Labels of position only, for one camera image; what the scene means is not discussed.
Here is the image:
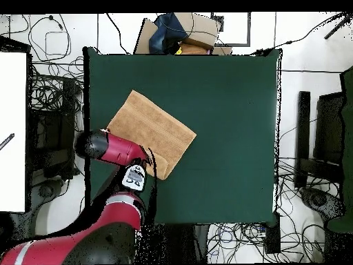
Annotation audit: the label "dark green covered furniture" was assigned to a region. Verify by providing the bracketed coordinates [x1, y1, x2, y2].
[326, 66, 353, 233]

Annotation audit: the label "black chair base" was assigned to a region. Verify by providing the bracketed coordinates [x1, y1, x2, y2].
[299, 186, 346, 222]

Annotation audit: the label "black upright bar stand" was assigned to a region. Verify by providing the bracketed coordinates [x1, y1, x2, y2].
[294, 90, 311, 189]

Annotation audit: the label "black box unit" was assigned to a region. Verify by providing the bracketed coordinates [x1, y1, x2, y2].
[314, 92, 345, 166]

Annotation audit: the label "dark green table cloth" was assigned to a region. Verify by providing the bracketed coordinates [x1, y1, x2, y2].
[83, 46, 282, 225]

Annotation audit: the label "black rod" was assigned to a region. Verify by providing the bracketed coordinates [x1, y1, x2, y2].
[323, 16, 351, 40]

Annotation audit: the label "grey square floor frame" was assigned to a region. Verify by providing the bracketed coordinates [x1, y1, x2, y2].
[210, 12, 252, 47]

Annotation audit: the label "blue jeans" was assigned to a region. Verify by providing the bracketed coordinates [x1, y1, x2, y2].
[149, 12, 189, 55]

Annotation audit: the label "brown cardboard box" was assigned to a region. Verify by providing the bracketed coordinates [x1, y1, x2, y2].
[133, 12, 232, 55]

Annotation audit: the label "tan terry towel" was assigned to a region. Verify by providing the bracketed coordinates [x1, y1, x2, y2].
[106, 90, 198, 181]

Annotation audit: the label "black power strip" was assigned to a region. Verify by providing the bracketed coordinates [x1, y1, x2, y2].
[265, 212, 281, 254]

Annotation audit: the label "black equipment rack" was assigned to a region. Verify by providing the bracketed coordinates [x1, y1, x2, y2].
[29, 78, 77, 180]

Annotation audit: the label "white board panel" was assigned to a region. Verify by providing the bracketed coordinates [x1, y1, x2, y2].
[0, 51, 28, 213]

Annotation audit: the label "black looped cable with plug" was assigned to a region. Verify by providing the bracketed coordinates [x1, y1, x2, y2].
[27, 14, 73, 62]

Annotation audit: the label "black striped tool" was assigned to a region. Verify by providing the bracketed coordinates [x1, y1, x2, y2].
[0, 132, 15, 151]

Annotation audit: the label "grey chair base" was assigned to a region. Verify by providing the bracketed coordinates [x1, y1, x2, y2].
[30, 179, 67, 213]

